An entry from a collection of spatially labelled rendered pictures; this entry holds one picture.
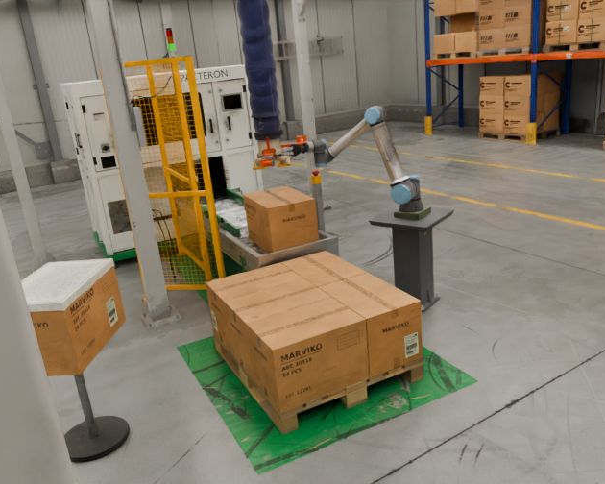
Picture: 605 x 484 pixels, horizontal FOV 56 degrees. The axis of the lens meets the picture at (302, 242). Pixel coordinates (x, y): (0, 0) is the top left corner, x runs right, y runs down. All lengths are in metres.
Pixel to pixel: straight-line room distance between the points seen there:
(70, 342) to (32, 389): 2.33
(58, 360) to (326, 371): 1.43
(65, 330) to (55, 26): 10.09
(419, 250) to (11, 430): 3.93
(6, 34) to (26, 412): 11.94
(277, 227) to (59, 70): 8.86
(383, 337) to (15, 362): 2.91
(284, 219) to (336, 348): 1.41
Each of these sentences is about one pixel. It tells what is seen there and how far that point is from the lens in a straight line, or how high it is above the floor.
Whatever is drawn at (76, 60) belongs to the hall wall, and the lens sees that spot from 12.68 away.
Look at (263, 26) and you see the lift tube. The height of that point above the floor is 2.24.
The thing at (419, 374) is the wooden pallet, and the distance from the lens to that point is 3.75.
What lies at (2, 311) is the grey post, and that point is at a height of 1.82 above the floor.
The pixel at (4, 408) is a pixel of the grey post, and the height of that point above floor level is 1.71.
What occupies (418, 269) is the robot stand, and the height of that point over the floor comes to 0.35.
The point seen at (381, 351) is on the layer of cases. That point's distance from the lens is 3.49.
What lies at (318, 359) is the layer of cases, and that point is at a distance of 3.27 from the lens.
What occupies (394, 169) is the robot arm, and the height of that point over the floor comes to 1.16.
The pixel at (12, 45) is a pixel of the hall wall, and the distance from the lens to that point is 12.53.
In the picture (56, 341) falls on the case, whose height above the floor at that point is 0.82.
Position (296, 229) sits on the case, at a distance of 4.42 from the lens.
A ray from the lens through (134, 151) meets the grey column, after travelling 4.60.
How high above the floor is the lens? 2.04
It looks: 19 degrees down
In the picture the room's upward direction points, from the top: 6 degrees counter-clockwise
